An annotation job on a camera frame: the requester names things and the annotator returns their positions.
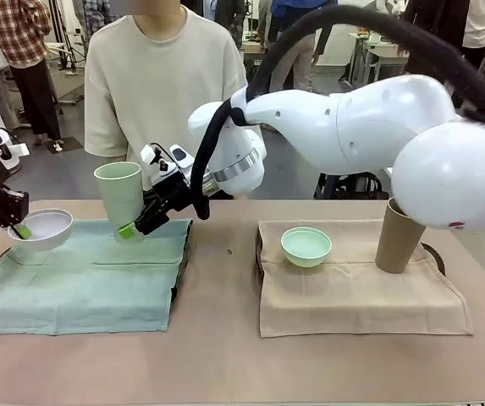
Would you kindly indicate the beige cloth mat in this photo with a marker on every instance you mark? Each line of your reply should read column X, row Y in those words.
column 352, row 296

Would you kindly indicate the person in dark jacket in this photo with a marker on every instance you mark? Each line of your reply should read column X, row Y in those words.
column 229, row 17

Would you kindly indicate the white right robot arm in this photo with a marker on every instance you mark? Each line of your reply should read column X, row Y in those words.
column 352, row 127

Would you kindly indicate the person in beige t-shirt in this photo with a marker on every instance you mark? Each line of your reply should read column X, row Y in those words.
column 161, row 84

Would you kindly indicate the pale green bowl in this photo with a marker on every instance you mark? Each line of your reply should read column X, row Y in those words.
column 305, row 249

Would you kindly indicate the wrist camera on white mount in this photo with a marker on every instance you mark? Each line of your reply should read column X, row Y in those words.
column 153, row 158

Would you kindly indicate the person in plaid shirt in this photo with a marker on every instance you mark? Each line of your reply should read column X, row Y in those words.
column 18, row 29

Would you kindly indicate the white desk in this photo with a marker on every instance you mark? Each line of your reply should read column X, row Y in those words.
column 388, row 55

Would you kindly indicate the tall brown cup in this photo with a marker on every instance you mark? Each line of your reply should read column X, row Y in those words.
column 394, row 245

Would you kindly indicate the person in black clothes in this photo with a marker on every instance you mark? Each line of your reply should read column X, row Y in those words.
column 437, row 12

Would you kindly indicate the person in blue top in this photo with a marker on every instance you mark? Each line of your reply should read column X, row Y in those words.
column 297, row 63

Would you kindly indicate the white bowl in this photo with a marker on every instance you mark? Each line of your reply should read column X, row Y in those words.
column 47, row 237

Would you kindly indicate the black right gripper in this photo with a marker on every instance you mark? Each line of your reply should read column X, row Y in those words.
column 174, row 192

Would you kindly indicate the person in white shirt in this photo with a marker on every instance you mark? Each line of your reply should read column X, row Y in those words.
column 479, row 25

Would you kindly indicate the tall pale green cup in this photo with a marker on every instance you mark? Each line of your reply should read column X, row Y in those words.
column 119, row 194

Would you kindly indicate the black rolling chair base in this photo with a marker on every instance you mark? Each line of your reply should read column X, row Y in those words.
column 352, row 186

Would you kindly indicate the green cloth mat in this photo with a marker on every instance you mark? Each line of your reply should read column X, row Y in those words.
column 77, row 287

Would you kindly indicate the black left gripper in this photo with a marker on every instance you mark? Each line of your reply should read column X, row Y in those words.
column 1, row 209

